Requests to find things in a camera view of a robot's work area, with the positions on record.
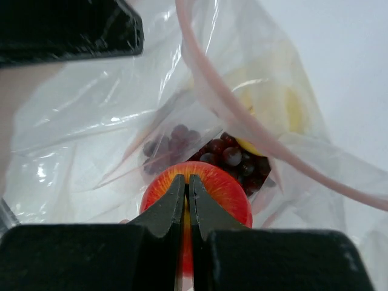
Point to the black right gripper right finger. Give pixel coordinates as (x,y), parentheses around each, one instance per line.
(206,218)

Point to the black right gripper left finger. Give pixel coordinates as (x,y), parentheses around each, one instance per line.
(159,263)

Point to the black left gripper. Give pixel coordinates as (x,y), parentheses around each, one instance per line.
(37,32)

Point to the red fake apple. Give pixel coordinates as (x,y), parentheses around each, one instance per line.
(221,186)

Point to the clear zip top bag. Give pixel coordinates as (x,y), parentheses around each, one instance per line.
(72,174)

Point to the fake purple grape bunch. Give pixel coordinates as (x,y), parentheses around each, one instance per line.
(250,170)

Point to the yellow fake banana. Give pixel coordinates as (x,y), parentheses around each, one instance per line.
(277,92)

